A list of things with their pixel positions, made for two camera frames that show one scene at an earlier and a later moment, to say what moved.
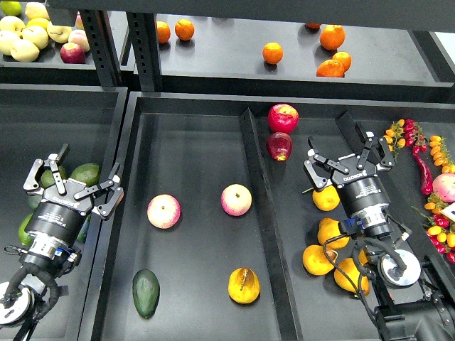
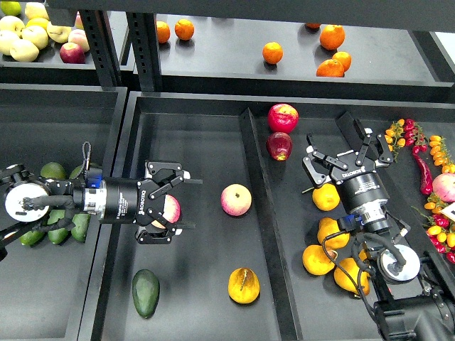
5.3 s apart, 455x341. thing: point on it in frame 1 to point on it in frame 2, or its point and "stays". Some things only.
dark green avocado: x=146 y=290 stays
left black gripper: x=60 y=220 to x=136 y=200
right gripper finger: x=377 y=153 stays
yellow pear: x=244 y=285 stays
